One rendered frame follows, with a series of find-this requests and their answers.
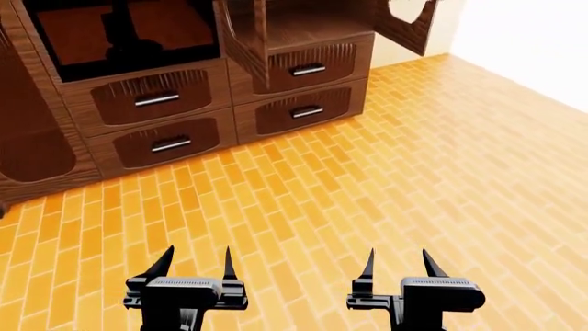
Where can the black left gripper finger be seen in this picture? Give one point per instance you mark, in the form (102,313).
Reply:
(161,265)
(229,272)

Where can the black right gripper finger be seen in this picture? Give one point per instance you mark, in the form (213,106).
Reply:
(367,276)
(433,269)

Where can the brown wooden cabinet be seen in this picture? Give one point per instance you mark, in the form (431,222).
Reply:
(73,113)

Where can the large brown cabinet door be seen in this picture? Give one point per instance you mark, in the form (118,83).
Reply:
(32,138)

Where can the narrow brown cabinet door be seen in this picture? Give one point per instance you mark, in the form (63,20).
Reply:
(250,51)

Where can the brown cabinet door with cutout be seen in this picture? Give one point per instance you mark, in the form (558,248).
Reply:
(409,34)

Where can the brown wooden drawer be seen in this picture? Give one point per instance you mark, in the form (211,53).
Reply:
(105,100)
(275,120)
(133,151)
(285,65)

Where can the black right gripper camera box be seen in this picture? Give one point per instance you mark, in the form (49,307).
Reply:
(441,293)

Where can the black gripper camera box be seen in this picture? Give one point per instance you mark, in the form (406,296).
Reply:
(441,293)
(184,291)

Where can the black left gripper camera box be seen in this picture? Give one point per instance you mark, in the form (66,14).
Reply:
(184,291)

